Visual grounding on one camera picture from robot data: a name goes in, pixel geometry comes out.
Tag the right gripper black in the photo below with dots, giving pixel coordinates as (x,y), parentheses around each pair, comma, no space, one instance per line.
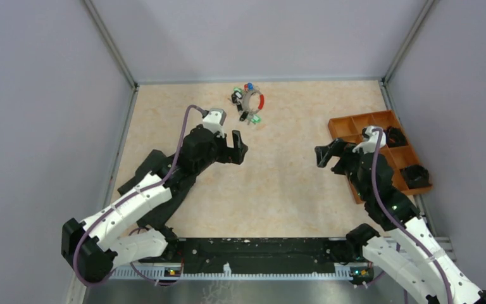
(336,147)

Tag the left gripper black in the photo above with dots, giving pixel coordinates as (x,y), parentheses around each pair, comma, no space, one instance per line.
(235,155)

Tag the keyring with coloured keys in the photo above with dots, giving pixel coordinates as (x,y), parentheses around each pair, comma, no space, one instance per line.
(241,98)

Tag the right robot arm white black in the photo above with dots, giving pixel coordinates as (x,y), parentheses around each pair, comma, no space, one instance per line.
(426,273)

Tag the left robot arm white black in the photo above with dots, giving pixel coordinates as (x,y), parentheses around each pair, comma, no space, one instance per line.
(133,227)

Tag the black rolled item top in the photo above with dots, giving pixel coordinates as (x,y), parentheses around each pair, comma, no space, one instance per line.
(395,137)

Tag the black rolled item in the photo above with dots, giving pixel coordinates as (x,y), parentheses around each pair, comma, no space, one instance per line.
(395,137)
(416,176)

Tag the orange compartment tray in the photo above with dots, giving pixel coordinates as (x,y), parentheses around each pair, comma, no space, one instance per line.
(350,129)

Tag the black folded cloth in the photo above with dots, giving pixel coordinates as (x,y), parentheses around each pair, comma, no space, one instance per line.
(179,185)

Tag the black rolled item bottom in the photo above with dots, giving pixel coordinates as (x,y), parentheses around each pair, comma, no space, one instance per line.
(416,176)

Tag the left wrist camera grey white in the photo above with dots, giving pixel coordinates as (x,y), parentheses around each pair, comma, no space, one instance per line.
(214,121)

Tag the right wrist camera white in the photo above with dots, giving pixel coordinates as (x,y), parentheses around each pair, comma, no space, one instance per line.
(374,138)

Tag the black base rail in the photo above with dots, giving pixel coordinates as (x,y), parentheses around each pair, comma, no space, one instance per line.
(265,256)

